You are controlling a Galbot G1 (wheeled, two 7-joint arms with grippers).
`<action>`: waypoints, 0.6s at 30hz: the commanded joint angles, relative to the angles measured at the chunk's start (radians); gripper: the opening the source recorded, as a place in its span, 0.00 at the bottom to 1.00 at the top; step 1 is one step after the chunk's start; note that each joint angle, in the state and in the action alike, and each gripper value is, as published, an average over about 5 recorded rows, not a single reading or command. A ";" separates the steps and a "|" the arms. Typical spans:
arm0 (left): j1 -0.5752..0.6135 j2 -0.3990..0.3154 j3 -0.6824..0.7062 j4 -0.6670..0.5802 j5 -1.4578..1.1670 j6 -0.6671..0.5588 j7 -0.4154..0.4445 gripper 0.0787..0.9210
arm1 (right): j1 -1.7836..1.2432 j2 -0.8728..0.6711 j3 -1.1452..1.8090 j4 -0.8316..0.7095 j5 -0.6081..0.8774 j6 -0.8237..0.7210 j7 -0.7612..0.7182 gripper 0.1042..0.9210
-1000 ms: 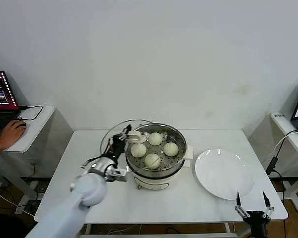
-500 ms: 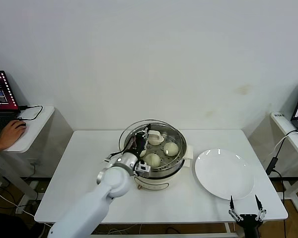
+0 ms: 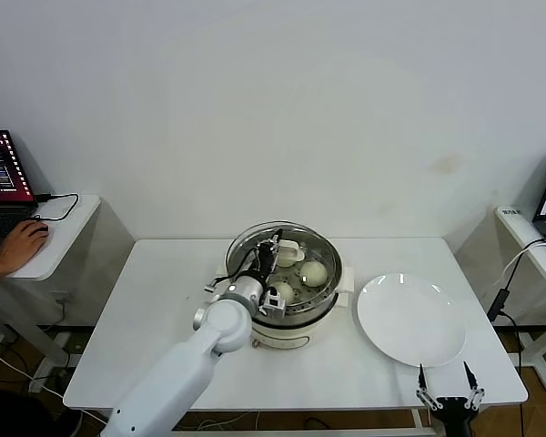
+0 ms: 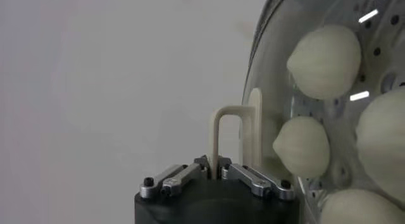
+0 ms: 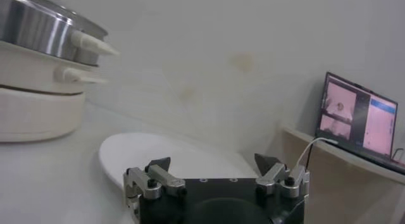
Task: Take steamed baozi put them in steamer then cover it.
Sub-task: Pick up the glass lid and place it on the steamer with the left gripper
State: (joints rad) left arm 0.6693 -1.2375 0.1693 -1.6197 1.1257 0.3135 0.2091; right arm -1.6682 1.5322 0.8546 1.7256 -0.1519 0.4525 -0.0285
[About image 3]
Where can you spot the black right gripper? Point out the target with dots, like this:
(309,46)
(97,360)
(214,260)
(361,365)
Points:
(455,416)

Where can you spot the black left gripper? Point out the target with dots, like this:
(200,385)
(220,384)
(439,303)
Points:
(266,258)

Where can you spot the white steamed baozi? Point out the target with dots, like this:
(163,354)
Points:
(284,291)
(287,261)
(313,274)

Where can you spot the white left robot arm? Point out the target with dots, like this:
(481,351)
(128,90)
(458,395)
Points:
(186,373)

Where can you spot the stainless steel steamer basket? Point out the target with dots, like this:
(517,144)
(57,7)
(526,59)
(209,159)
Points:
(316,307)

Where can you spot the person's bare hand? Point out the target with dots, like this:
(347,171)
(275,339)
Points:
(20,248)

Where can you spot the round white plate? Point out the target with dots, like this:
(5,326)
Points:
(450,300)

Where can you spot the white electric cooking pot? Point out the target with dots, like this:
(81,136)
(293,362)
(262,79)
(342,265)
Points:
(291,337)

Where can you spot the white side table with label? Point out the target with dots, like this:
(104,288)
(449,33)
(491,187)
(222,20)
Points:
(518,227)

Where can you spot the white side table with mouse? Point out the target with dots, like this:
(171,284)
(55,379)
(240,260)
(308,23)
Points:
(59,248)

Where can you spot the black laptop with dark screen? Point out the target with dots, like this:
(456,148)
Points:
(0,182)

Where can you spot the white table frame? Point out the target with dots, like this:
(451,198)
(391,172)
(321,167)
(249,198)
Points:
(416,421)

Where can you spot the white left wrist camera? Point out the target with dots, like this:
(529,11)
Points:
(273,306)

